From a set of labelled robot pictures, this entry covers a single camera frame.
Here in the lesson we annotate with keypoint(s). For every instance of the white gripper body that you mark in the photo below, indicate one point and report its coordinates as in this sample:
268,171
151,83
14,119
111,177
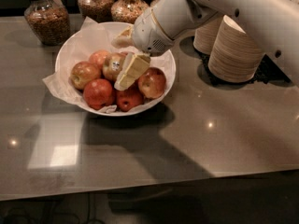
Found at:
149,34

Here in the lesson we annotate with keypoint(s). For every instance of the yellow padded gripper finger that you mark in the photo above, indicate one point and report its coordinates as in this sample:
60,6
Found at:
134,66
123,39

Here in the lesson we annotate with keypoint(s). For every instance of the yellow-red apple with sticker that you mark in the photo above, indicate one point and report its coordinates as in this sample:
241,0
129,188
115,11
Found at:
113,65

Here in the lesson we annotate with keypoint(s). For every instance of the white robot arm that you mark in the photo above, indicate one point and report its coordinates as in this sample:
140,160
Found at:
273,24

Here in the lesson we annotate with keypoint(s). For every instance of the right red-yellow apple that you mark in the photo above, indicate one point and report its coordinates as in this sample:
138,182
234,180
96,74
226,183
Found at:
152,83

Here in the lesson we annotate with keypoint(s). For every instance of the back left apple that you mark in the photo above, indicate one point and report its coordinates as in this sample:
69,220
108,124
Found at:
99,57

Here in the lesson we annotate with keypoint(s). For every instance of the front middle red apple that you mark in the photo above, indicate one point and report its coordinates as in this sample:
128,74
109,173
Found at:
128,99

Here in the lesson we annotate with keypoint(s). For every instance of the red apple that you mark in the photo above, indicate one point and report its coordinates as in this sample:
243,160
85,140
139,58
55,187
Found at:
128,99
99,93

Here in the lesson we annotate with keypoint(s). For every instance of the white bowl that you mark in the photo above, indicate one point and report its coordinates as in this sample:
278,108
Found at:
162,62

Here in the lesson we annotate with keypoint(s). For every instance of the front left red apple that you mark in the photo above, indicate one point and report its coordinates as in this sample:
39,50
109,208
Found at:
99,93

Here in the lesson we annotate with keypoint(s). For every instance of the left yellow-red apple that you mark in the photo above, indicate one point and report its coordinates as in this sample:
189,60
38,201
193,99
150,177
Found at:
82,73

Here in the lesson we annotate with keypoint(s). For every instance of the white paper liner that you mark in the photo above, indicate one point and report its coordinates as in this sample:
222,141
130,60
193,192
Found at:
90,38

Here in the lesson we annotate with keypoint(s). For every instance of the back stack paper bowls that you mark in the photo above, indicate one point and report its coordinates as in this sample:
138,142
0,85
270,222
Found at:
205,36

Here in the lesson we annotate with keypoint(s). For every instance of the stack paper bowls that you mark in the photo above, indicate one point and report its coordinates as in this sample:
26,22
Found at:
205,36
235,57

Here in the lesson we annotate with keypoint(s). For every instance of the left glass cereal jar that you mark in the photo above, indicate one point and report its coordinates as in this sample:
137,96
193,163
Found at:
49,20

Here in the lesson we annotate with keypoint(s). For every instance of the front stack paper bowls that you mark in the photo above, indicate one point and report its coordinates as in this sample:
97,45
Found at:
235,57

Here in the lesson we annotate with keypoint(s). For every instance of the black mat under bowls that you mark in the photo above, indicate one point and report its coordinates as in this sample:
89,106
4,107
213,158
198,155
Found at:
267,73

